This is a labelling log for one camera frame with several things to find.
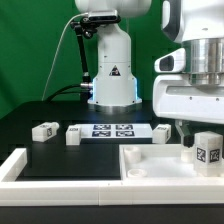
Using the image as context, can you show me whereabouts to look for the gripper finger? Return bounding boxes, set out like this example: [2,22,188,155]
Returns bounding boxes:
[175,120,194,147]

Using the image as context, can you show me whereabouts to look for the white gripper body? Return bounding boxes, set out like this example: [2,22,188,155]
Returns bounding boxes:
[153,48,224,124]

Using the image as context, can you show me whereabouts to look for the white square tabletop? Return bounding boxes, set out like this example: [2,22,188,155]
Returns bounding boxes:
[119,144,224,179]

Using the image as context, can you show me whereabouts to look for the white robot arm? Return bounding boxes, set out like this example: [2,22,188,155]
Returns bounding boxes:
[75,0,224,124]

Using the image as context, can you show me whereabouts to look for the green backdrop curtain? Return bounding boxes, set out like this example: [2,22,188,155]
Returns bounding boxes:
[0,0,179,118]

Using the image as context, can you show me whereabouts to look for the white U-shaped fence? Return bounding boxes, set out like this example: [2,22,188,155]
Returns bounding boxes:
[0,148,224,206]

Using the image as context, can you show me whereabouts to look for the white marker base plate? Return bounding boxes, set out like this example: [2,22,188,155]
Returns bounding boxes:
[81,123,152,139]

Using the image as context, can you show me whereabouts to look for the grey camera on mount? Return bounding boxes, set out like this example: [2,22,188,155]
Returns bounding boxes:
[83,10,120,24]

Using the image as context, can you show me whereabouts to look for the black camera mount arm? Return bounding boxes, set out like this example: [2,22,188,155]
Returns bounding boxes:
[70,20,96,89]

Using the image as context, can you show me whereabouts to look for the black base cables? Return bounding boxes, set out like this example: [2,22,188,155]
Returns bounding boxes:
[43,83,90,102]

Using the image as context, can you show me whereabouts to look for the white camera cable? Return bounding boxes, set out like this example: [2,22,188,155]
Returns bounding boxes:
[41,12,90,102]

